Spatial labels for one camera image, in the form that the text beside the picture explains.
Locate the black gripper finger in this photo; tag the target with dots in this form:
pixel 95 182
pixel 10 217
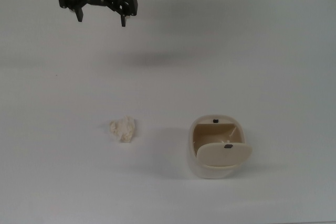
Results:
pixel 68 0
pixel 129 1

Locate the crumpled white paper trash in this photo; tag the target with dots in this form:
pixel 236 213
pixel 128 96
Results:
pixel 123 129

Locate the small cream bin with lid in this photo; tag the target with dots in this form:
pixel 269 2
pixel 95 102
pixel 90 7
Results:
pixel 218 166

